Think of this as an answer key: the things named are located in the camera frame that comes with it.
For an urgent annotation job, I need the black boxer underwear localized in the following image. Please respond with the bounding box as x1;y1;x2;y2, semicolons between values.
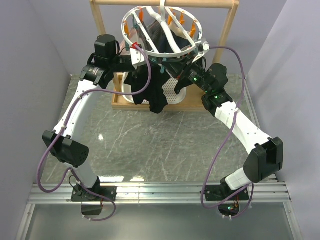
124;64;171;114

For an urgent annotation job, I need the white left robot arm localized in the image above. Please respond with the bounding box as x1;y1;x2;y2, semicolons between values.
37;34;135;201

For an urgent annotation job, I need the white round clip hanger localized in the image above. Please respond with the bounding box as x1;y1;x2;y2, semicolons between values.
121;6;203;59

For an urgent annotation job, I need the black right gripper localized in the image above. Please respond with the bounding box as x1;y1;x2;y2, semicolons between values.
161;52;212;95

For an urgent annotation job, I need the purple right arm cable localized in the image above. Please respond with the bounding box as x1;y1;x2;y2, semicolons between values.
200;45;255;220

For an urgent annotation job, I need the aluminium mounting rail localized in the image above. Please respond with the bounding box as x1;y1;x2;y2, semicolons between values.
27;181;291;205

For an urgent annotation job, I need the wooden hanger rack frame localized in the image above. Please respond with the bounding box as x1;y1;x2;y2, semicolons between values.
89;0;239;112

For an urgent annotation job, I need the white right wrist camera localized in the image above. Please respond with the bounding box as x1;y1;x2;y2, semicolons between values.
192;38;210;63

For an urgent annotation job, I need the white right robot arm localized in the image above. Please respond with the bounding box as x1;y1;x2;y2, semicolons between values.
162;57;284;200

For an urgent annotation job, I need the white perforated plastic basket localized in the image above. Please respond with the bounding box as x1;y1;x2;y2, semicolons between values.
117;72;187;105

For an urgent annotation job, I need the navy hanging underwear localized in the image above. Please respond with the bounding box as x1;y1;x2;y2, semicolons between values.
159;32;193;53

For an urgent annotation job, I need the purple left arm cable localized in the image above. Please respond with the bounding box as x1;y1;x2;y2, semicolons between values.
36;44;153;222

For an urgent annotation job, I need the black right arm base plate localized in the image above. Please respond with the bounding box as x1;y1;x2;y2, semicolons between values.
204;184;250;202

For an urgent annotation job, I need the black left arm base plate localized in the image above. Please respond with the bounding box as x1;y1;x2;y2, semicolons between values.
71;185;117;202

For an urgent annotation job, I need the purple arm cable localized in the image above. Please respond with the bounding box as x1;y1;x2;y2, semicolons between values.
36;44;153;222
200;45;255;220

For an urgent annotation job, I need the grey striped hanging underwear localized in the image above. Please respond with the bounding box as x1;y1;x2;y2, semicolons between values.
136;20;171;54

